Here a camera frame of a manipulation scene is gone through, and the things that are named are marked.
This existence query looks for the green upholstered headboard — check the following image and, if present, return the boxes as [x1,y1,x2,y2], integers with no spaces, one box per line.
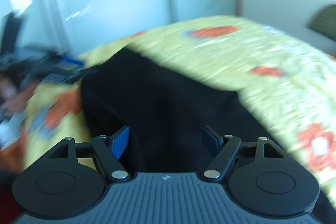
[307,4,336,42]

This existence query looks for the black pants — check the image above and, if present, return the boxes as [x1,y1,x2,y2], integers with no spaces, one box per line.
[80,47,336,224]

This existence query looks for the yellow floral quilt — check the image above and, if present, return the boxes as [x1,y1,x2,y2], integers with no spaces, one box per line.
[22,15,336,204]

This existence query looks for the person's left hand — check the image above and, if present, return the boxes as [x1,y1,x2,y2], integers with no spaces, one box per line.
[1,75,40,118]

